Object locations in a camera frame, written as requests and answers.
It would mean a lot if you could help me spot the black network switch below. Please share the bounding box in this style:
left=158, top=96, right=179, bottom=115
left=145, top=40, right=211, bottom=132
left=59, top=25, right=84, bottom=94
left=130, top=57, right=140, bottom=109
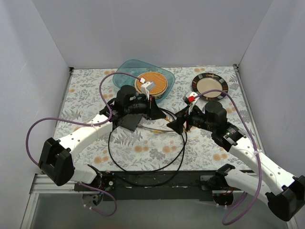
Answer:
left=119, top=114, right=143, bottom=132

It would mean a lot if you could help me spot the grey ethernet cable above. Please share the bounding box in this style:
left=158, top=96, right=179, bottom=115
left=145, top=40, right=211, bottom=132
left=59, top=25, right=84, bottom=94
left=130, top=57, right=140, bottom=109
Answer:
left=139, top=124, right=189, bottom=133

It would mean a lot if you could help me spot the black ethernet cable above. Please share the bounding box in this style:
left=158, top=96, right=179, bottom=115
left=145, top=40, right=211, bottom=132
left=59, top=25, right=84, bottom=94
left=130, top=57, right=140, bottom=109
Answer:
left=114, top=108, right=189, bottom=187
left=107, top=131, right=188, bottom=173

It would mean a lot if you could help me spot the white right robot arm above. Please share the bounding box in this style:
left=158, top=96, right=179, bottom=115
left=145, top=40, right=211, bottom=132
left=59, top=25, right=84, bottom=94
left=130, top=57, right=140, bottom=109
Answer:
left=167, top=101, right=305, bottom=221

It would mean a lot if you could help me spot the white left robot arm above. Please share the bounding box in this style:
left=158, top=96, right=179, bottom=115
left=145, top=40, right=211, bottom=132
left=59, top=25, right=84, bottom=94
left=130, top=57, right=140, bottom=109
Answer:
left=38, top=85, right=166, bottom=191

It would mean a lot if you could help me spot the floral table mat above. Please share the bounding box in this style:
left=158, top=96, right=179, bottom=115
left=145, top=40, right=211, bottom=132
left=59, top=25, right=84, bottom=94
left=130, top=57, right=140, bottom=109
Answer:
left=54, top=66, right=255, bottom=171

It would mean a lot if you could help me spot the striped cream bowl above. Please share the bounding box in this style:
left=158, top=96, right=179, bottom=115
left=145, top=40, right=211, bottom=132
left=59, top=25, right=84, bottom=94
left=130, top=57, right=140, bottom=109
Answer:
left=134, top=79, right=168, bottom=99

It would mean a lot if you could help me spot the orange woven coaster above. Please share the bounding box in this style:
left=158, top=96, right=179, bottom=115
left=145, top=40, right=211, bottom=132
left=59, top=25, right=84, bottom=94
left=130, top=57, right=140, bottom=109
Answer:
left=138, top=72, right=168, bottom=95

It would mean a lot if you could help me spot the dark rimmed ceramic plate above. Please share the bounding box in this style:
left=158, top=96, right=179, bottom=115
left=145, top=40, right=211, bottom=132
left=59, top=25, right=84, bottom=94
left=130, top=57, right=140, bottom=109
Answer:
left=192, top=73, right=229, bottom=101

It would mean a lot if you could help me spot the teal plastic container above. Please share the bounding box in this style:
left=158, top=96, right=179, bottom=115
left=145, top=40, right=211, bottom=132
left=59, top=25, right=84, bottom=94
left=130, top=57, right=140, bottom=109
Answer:
left=112, top=59, right=176, bottom=104

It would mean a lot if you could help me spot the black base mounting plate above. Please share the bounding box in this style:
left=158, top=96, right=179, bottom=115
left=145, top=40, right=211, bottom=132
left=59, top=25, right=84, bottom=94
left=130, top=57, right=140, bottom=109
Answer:
left=75, top=169, right=245, bottom=202

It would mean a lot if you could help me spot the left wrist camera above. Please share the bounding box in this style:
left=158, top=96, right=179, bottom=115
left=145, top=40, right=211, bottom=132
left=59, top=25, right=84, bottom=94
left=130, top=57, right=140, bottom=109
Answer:
left=139, top=78, right=156, bottom=100

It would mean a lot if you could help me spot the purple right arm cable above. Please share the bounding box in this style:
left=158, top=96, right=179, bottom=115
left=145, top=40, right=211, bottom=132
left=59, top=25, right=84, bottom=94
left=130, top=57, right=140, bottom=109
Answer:
left=194, top=89, right=263, bottom=225

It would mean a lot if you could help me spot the aluminium frame rail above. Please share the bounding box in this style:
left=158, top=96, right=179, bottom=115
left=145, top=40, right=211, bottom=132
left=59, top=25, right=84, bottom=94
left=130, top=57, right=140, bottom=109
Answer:
left=20, top=173, right=298, bottom=229

